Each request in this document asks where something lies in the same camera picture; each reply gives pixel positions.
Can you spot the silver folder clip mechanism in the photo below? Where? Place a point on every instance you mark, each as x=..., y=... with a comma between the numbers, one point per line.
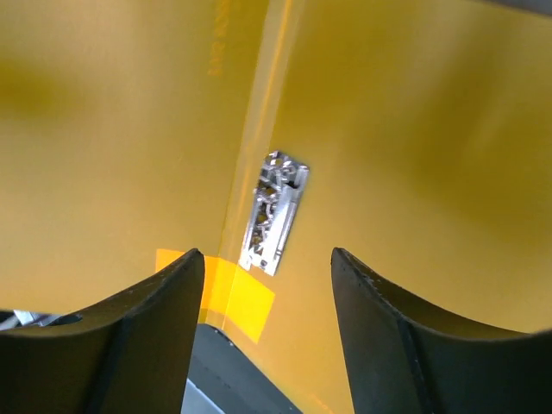
x=277, y=196

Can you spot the yellow plastic folder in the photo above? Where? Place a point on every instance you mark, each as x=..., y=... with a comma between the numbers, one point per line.
x=133, y=132

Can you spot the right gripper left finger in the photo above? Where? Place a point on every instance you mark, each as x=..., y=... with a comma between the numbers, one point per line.
x=129, y=353

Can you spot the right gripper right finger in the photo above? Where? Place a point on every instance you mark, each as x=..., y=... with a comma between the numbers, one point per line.
x=404, y=354

